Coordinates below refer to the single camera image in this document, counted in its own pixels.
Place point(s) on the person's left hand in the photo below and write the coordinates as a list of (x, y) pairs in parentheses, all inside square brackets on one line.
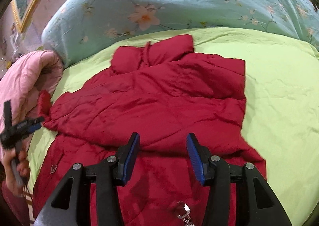
[(22, 168)]

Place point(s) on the green bed sheet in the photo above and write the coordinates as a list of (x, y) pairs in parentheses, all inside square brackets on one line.
[(281, 119)]

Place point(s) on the red quilted puffer coat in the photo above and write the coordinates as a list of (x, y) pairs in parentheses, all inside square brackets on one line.
[(162, 91)]

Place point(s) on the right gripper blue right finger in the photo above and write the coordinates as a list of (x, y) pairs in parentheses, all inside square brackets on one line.
[(199, 156)]

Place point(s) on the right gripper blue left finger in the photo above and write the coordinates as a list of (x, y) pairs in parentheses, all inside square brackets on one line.
[(126, 156)]

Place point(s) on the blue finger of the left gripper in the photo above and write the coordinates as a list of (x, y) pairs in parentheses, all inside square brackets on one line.
[(32, 121), (34, 127)]

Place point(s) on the pink folded quilt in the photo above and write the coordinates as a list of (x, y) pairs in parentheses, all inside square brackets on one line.
[(25, 79)]

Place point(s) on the teal floral duvet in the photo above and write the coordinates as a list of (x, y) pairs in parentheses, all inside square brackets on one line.
[(81, 28)]

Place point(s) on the pink fleece sleeve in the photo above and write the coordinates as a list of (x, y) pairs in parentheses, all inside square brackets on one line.
[(14, 210)]

